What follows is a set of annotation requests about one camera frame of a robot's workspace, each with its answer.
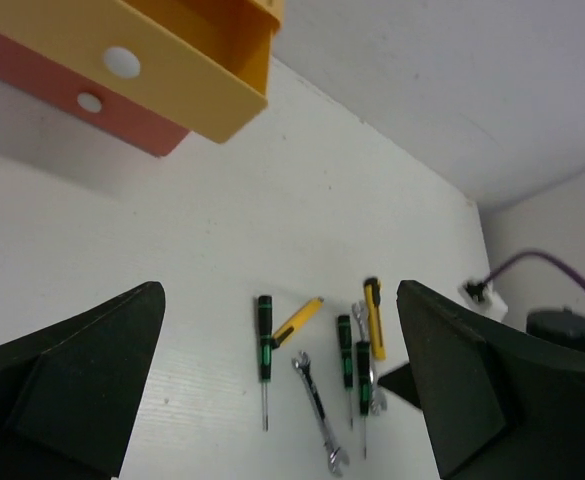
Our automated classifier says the red drawer box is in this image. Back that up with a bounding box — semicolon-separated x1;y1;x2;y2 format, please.
0;34;189;157

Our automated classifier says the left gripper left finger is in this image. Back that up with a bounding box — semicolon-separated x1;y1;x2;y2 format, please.
0;281;165;479

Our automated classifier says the silver wrench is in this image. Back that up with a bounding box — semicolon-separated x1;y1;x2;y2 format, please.
291;350;350;478
351;300;387;416

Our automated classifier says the green black screwdriver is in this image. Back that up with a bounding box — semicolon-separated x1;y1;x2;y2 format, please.
257;295;272;432
356;340;371;459
336;315;354;429

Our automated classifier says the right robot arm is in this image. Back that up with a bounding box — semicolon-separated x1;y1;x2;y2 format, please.
378;307;585;410

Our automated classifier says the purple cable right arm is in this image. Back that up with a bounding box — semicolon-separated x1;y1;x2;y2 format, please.
486;249;585;321

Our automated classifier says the slim yellow utility knife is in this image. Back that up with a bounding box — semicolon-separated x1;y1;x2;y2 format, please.
271;297;324;349

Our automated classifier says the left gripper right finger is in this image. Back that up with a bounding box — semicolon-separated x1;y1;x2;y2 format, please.
397;280;585;479

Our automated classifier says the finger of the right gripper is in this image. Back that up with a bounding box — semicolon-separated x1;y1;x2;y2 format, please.
378;363;422;410

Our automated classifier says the large yellow utility knife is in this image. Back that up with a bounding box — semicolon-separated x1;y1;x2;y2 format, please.
363;277;387;361

